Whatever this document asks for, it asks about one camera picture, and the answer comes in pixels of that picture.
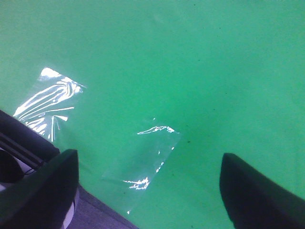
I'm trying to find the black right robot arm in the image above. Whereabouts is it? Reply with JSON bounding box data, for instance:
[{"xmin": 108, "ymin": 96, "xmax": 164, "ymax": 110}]
[{"xmin": 0, "ymin": 112, "xmax": 305, "ymax": 229}]

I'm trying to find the green table mat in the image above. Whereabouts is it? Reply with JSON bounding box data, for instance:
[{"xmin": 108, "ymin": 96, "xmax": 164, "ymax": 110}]
[{"xmin": 0, "ymin": 0, "xmax": 305, "ymax": 229}]

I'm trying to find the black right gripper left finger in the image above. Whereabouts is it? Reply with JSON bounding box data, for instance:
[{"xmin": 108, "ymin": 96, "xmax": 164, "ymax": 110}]
[{"xmin": 0, "ymin": 149, "xmax": 79, "ymax": 229}]

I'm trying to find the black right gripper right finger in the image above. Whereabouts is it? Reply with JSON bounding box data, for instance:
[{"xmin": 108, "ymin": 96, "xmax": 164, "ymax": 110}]
[{"xmin": 219, "ymin": 153, "xmax": 305, "ymax": 229}]

